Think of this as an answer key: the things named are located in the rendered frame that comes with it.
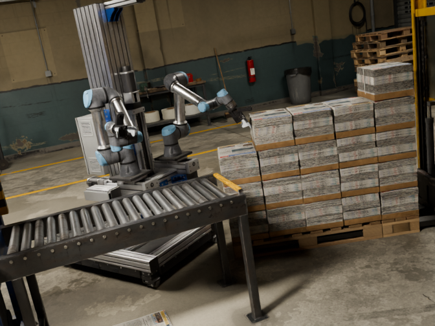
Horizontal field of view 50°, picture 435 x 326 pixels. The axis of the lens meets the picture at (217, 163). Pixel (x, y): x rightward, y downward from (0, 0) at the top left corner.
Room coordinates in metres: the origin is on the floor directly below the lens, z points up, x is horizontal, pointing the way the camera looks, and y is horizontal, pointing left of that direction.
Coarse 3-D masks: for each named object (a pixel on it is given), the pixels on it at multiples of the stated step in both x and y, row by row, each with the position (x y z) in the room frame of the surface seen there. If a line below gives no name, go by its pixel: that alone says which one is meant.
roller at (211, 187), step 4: (204, 180) 2.92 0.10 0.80; (208, 180) 2.90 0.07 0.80; (204, 184) 2.88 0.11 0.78; (208, 184) 2.82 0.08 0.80; (212, 184) 2.80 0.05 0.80; (208, 188) 2.80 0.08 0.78; (212, 188) 2.74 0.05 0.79; (216, 188) 2.71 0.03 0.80; (212, 192) 2.73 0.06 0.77; (216, 192) 2.67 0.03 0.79; (220, 192) 2.63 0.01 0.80; (224, 192) 2.61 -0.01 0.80; (220, 196) 2.60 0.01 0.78; (224, 196) 2.56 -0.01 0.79
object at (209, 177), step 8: (208, 176) 3.00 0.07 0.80; (168, 184) 2.95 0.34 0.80; (176, 184) 2.92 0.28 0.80; (216, 184) 3.00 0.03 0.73; (144, 192) 2.86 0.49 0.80; (152, 192) 2.86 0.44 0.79; (112, 200) 2.80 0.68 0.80; (120, 200) 2.80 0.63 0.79; (168, 200) 2.89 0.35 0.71; (72, 208) 2.76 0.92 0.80; (80, 208) 2.73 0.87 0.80; (88, 208) 2.74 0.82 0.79; (112, 208) 2.78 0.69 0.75; (136, 208) 2.83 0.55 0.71; (48, 216) 2.68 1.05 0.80; (56, 216) 2.68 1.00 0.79; (80, 216) 2.72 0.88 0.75; (104, 216) 2.77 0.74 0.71; (8, 224) 2.64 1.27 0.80; (16, 224) 2.62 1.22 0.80; (32, 224) 2.64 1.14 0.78; (56, 224) 2.68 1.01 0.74; (80, 224) 2.72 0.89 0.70; (8, 232) 2.60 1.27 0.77; (32, 232) 2.64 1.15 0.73; (56, 232) 2.68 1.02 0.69; (8, 240) 2.60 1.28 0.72; (32, 240) 2.63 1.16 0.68
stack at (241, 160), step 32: (224, 160) 3.32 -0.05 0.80; (256, 160) 3.32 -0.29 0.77; (288, 160) 3.33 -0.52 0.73; (320, 160) 3.32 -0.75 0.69; (352, 160) 3.32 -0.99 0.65; (256, 192) 3.33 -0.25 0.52; (288, 192) 3.33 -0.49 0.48; (320, 192) 3.32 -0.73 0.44; (256, 224) 3.33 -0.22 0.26; (288, 224) 3.32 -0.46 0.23; (352, 224) 3.33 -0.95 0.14; (256, 256) 3.32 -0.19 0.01
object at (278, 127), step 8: (256, 120) 3.32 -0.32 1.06; (264, 120) 3.32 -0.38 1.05; (272, 120) 3.32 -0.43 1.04; (280, 120) 3.32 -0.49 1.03; (288, 120) 3.32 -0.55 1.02; (256, 128) 3.33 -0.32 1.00; (264, 128) 3.33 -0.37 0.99; (272, 128) 3.33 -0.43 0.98; (280, 128) 3.33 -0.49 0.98; (288, 128) 3.33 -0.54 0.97; (256, 136) 3.33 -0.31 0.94; (264, 136) 3.33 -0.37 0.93; (272, 136) 3.33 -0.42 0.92; (280, 136) 3.33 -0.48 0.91; (288, 136) 3.33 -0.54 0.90; (256, 144) 3.33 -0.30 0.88
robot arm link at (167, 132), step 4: (164, 128) 3.71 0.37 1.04; (168, 128) 3.68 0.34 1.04; (172, 128) 3.67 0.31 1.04; (176, 128) 3.73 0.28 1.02; (164, 132) 3.66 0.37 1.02; (168, 132) 3.65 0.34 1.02; (172, 132) 3.66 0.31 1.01; (176, 132) 3.70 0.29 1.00; (180, 132) 3.73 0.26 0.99; (164, 136) 3.67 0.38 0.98; (168, 136) 3.65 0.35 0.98; (172, 136) 3.66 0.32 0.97; (176, 136) 3.69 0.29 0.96; (180, 136) 3.73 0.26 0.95; (164, 140) 3.67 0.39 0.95; (168, 140) 3.65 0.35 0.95; (172, 140) 3.66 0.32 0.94; (176, 140) 3.68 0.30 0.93; (164, 144) 3.68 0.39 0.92; (168, 144) 3.66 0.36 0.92
